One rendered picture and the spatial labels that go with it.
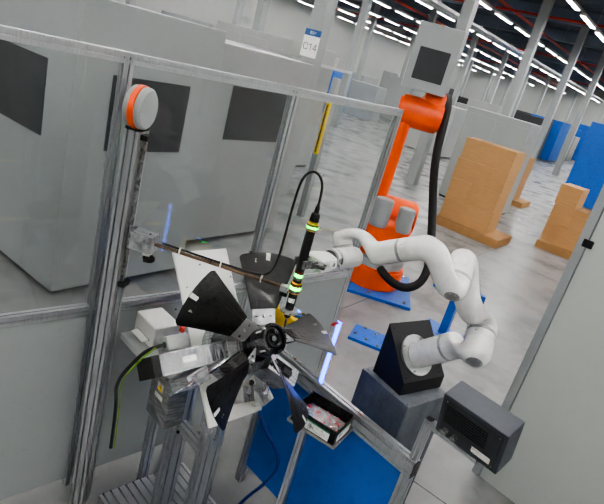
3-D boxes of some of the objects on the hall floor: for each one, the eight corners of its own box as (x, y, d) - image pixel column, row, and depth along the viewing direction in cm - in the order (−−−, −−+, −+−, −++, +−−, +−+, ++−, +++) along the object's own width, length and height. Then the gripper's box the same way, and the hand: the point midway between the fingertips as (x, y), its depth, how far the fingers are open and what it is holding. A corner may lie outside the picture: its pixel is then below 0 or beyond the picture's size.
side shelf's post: (135, 481, 279) (162, 343, 251) (142, 479, 281) (170, 341, 253) (139, 487, 276) (167, 347, 248) (146, 484, 279) (174, 346, 251)
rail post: (234, 477, 298) (267, 357, 272) (240, 475, 301) (273, 355, 275) (238, 482, 296) (272, 361, 270) (244, 480, 299) (278, 360, 272)
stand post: (172, 551, 248) (211, 385, 217) (189, 542, 254) (229, 380, 224) (177, 559, 245) (218, 392, 214) (194, 550, 251) (236, 386, 221)
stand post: (147, 515, 262) (192, 305, 224) (164, 507, 268) (210, 302, 230) (152, 521, 259) (198, 310, 221) (168, 514, 266) (216, 307, 227)
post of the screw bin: (259, 555, 258) (302, 418, 231) (263, 551, 260) (306, 415, 233) (264, 558, 256) (308, 421, 229) (268, 554, 259) (312, 418, 232)
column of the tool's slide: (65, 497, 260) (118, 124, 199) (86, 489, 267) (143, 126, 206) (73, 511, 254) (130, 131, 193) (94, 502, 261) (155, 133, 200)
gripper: (319, 242, 218) (286, 244, 205) (349, 259, 207) (316, 263, 194) (314, 259, 220) (281, 262, 207) (343, 277, 210) (311, 282, 197)
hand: (302, 262), depth 202 cm, fingers closed on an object, 4 cm apart
